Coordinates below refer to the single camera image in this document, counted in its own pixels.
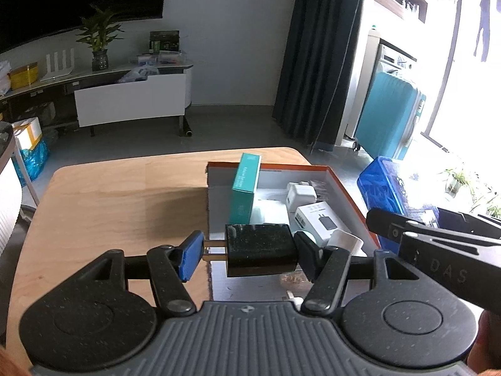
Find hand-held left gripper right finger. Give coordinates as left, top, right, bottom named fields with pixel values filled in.
left=293, top=232, right=431, bottom=317

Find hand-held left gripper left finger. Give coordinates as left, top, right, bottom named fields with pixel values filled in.
left=84, top=230, right=204, bottom=319

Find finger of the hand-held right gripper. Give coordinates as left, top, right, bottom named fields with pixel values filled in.
left=435, top=207, right=501, bottom=239
left=366, top=207, right=501, bottom=247

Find white charger box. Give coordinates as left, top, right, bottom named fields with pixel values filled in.
left=293, top=201, right=350, bottom=243

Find white round device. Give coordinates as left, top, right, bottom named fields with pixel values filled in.
left=327, top=230, right=364, bottom=257

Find black charger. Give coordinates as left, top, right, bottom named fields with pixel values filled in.
left=203, top=223, right=300, bottom=278

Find white charger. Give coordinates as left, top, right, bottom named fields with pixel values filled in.
left=287, top=181, right=327, bottom=214

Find orange and white cardboard box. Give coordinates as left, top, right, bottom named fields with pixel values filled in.
left=205, top=160, right=382, bottom=302

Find teal box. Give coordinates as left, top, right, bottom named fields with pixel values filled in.
left=229, top=153, right=262, bottom=226

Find person's right hand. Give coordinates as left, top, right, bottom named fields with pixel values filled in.
left=467, top=309, right=501, bottom=376

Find blue plastic basket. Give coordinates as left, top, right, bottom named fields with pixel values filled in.
left=357, top=156, right=439, bottom=224

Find small green plant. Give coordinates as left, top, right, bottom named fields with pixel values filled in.
left=442, top=166, right=501, bottom=218

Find teal suitcase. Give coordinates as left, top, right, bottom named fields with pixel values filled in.
left=354, top=71, right=427, bottom=160

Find white washing machine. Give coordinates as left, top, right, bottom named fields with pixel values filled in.
left=344, top=33, right=417, bottom=145

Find white and dark TV cabinet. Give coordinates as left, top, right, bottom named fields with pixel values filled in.
left=0, top=57, right=194, bottom=138

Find dark curtain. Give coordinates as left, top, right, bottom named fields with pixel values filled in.
left=272, top=0, right=366, bottom=153

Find blue plastic bag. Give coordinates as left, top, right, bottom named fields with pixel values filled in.
left=18, top=137, right=51, bottom=183

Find bluish plastic bag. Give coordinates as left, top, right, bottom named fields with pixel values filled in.
left=116, top=66, right=160, bottom=84

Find clear flat boxes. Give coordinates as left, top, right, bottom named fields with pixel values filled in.
left=137, top=51, right=189, bottom=65

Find yellow and white carton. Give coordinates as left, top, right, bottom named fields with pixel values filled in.
left=11, top=117, right=43, bottom=150

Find dark hanging clothes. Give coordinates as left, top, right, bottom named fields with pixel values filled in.
left=456, top=0, right=498, bottom=62

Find white router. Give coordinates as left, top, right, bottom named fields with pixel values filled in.
left=40, top=49, right=75, bottom=82

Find green plant in glass vase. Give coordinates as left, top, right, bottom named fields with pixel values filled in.
left=75, top=4, right=125, bottom=72

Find yellow box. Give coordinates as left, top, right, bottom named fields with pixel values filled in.
left=8, top=62, right=40, bottom=90

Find white plastic bag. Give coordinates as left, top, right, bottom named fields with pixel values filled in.
left=0, top=60, right=12, bottom=97

